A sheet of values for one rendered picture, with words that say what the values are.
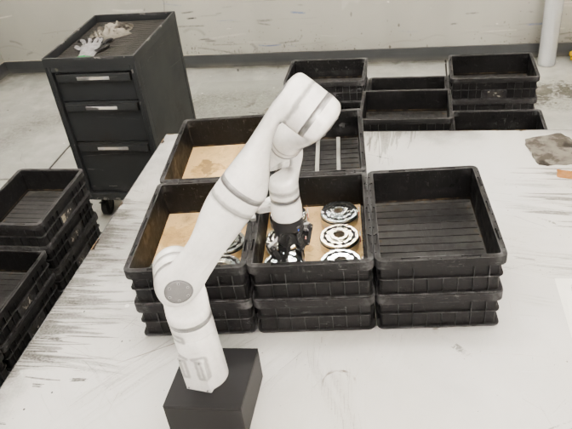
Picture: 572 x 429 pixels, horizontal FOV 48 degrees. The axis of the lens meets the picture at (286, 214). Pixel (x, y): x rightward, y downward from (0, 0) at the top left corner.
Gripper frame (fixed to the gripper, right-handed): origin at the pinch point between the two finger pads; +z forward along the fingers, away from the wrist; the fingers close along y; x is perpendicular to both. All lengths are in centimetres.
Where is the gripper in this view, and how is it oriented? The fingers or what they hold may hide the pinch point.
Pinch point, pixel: (293, 260)
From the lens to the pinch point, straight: 163.9
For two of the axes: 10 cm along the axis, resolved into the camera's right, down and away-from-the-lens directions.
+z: 1.0, 8.2, 5.7
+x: -6.5, -3.8, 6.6
